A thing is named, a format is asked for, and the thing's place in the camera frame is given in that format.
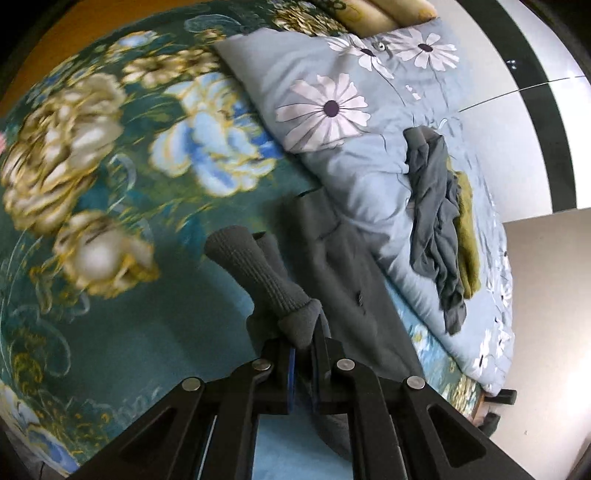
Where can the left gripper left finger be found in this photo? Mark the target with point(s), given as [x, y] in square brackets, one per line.
[201, 430]

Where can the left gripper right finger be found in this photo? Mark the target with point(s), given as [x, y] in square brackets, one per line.
[401, 430]

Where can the dark grey sweatpants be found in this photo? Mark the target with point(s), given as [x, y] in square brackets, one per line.
[325, 273]

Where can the grey-green shirt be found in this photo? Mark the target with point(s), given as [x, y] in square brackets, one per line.
[434, 240]

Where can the olive green garment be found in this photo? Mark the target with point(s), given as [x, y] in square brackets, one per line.
[468, 253]

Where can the teal floral bed sheet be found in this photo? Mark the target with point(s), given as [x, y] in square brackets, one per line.
[115, 168]

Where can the light blue floral duvet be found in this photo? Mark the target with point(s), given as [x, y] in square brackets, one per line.
[342, 104]

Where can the white black wardrobe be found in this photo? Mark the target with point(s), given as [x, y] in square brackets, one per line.
[527, 112]

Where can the yellow floral pillow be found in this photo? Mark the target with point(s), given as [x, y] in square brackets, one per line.
[367, 18]

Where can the orange wooden headboard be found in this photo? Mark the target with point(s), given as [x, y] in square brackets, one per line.
[82, 24]

